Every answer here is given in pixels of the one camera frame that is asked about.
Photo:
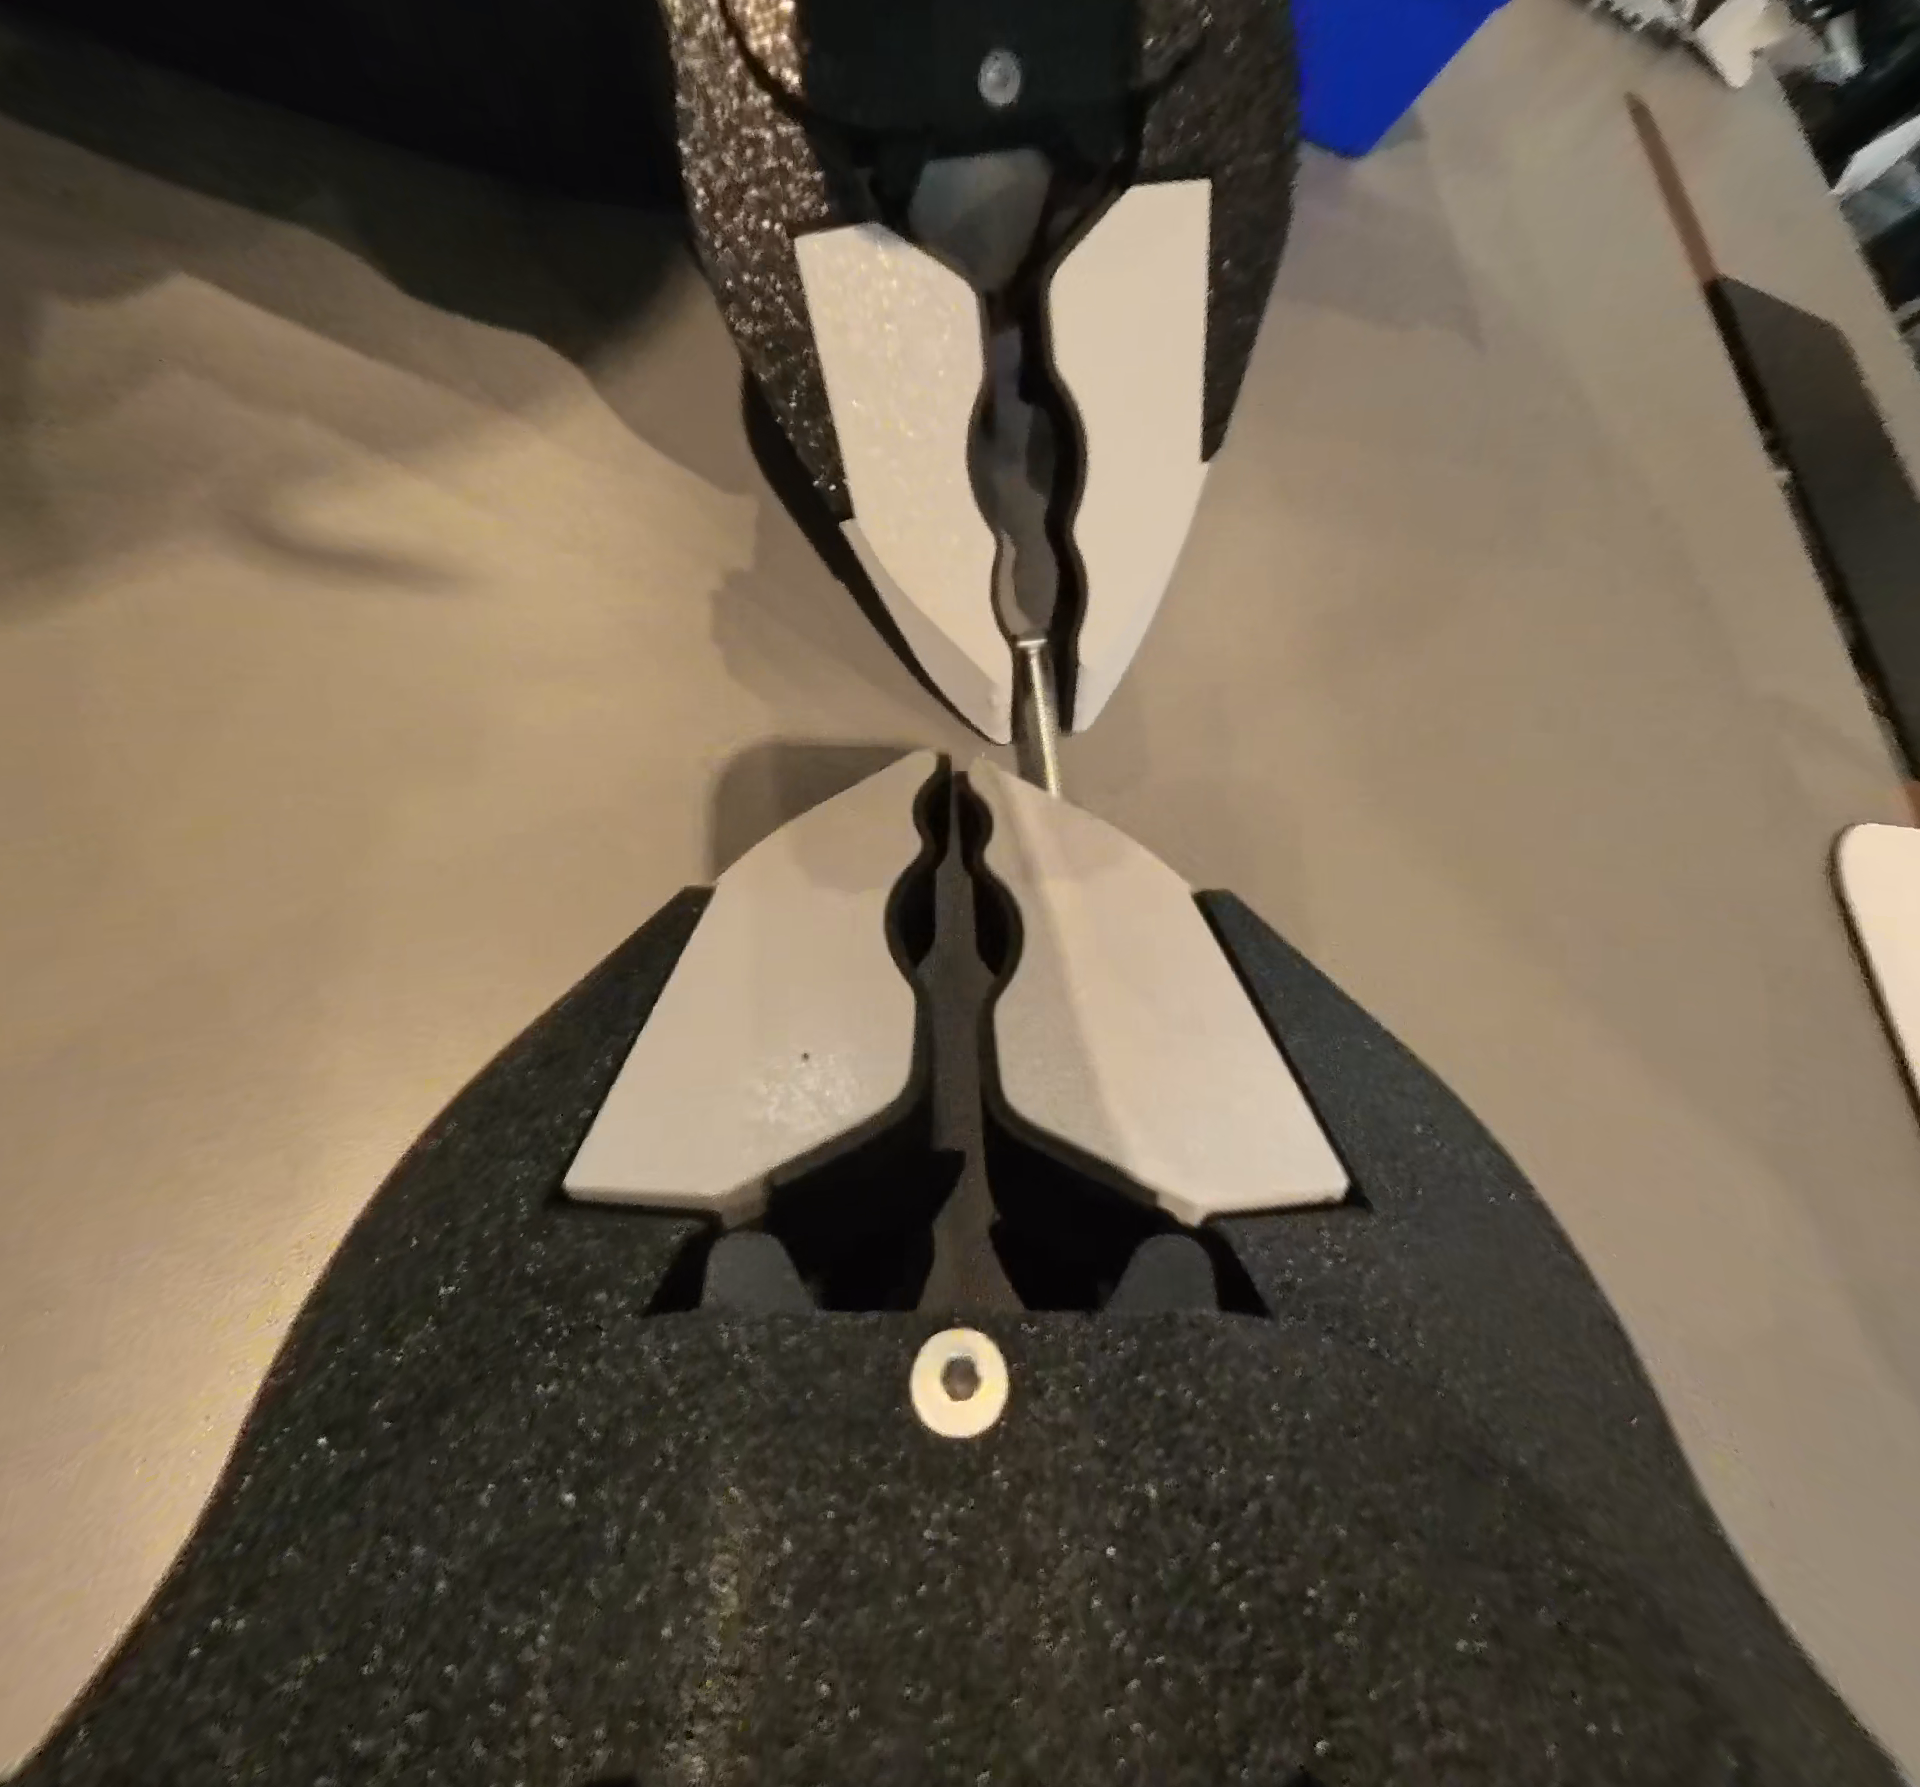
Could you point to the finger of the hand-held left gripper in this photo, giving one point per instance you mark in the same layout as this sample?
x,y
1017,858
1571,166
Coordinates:
x,y
899,392
1141,363

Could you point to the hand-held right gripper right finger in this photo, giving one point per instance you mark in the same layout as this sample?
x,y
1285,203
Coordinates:
x,y
1155,1038

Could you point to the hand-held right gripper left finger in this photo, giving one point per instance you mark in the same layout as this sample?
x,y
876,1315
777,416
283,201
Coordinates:
x,y
750,1038

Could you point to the silver bolt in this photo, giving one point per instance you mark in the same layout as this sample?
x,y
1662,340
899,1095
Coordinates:
x,y
1041,723

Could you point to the blue plastic bin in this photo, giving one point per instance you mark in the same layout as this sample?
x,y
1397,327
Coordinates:
x,y
1395,18

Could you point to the white document stand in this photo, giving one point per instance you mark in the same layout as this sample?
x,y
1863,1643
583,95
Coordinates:
x,y
1893,949

